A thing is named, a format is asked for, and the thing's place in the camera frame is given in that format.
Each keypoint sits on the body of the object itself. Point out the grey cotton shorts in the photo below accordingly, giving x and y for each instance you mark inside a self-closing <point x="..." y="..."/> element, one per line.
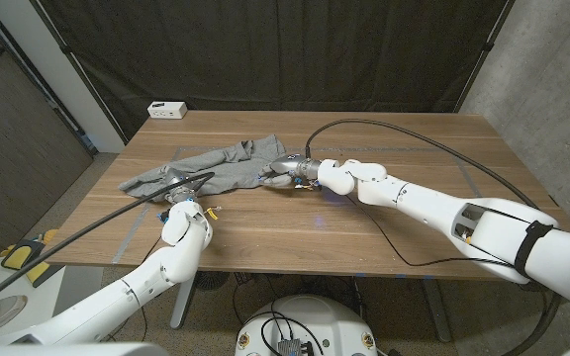
<point x="230" y="165"/>

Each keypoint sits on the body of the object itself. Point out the white floor platform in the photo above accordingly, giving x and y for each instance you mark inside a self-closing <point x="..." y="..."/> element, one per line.
<point x="37" y="297"/>

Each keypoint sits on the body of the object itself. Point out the black round fan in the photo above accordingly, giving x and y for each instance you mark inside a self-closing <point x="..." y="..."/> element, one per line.
<point x="211" y="279"/>

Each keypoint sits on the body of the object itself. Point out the black backdrop stand pole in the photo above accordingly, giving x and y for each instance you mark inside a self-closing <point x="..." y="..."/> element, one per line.
<point x="485" y="47"/>
<point x="69" y="57"/>

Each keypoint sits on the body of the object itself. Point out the brown wooden door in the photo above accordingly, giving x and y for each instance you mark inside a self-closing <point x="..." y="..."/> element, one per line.
<point x="8" y="148"/>

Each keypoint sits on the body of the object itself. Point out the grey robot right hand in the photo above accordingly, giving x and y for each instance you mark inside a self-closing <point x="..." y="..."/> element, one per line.
<point x="290" y="168"/>

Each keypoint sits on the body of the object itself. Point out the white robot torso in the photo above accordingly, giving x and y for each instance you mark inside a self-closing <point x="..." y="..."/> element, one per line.
<point x="324" y="311"/>

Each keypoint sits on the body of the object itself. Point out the white table leg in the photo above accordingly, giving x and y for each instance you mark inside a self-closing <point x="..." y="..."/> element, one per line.
<point x="182" y="309"/>

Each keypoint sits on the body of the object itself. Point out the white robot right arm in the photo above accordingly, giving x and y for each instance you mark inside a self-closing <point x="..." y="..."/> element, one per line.
<point x="438" y="207"/>

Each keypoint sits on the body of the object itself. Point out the white door frame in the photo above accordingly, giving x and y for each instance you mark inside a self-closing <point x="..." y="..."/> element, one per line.
<point x="65" y="84"/>

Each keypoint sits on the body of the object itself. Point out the dark table leg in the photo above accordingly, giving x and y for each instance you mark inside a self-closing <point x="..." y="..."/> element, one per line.
<point x="436" y="311"/>

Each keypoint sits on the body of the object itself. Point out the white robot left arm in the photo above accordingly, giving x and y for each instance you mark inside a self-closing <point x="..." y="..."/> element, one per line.
<point x="117" y="301"/>

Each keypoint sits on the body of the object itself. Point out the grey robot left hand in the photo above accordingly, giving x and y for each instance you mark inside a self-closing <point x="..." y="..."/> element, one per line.
<point x="181" y="190"/>

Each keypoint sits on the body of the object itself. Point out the black backdrop curtain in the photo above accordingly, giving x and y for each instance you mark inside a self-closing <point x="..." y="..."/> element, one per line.
<point x="265" y="49"/>

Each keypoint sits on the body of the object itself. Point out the yellow and black pad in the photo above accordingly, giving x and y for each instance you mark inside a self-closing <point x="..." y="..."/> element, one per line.
<point x="18" y="257"/>

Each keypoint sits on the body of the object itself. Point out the white power strip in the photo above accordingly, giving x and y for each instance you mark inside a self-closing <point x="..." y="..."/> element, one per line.
<point x="167" y="110"/>

